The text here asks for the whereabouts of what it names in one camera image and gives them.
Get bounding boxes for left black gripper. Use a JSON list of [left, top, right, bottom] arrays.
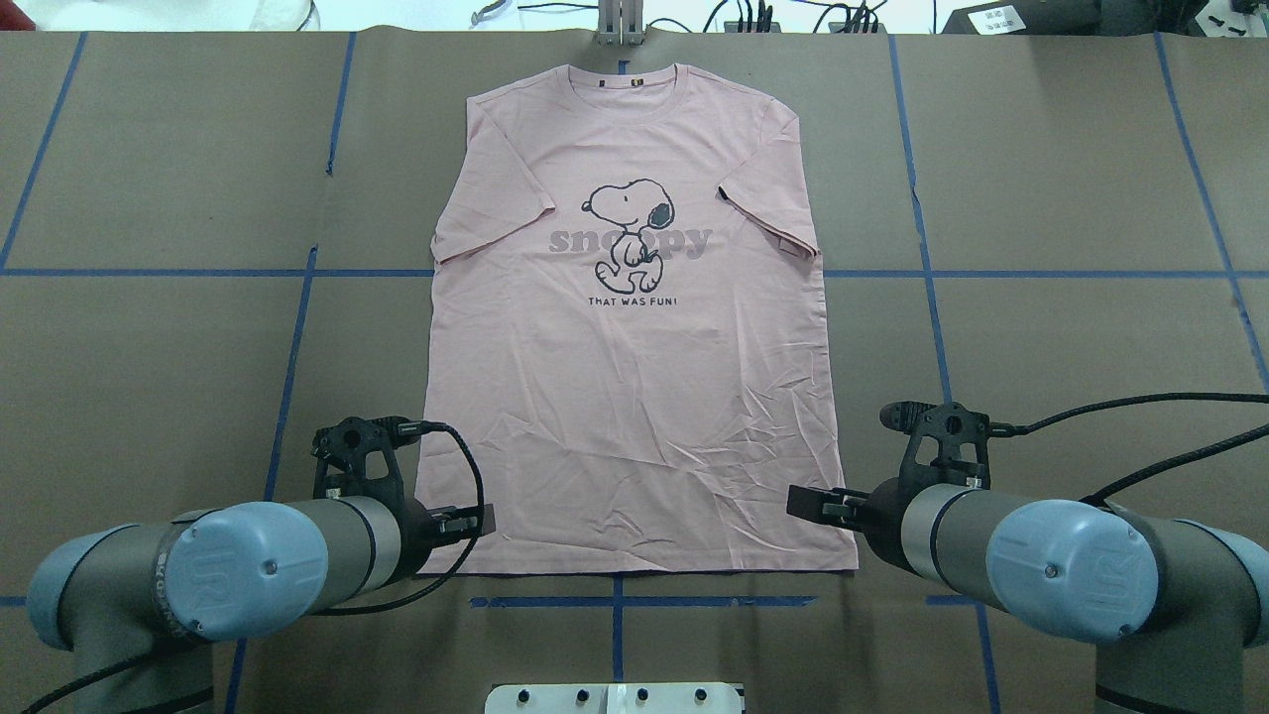
[[396, 497, 496, 580]]

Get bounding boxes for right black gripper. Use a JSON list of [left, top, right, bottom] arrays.
[[787, 478, 909, 568]]

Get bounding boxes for pink Snoopy t-shirt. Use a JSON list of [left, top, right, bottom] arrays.
[[424, 63, 860, 577]]

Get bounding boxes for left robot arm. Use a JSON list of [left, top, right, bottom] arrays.
[[25, 496, 496, 713]]

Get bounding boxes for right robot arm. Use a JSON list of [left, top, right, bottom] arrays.
[[787, 479, 1266, 713]]

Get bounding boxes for black box with label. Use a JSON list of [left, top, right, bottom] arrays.
[[939, 1, 1101, 36]]

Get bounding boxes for left black camera cable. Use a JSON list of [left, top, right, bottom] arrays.
[[307, 422, 487, 616]]

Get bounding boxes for black camera cable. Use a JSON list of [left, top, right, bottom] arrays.
[[991, 393, 1269, 507], [307, 422, 487, 616]]

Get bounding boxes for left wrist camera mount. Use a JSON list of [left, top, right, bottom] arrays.
[[311, 416, 421, 509]]

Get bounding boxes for right black camera cable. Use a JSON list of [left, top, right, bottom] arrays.
[[991, 393, 1269, 507]]

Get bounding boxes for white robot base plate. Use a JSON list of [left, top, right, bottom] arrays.
[[482, 681, 747, 713]]

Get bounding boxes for aluminium frame post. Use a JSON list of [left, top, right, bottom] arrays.
[[595, 0, 646, 47]]

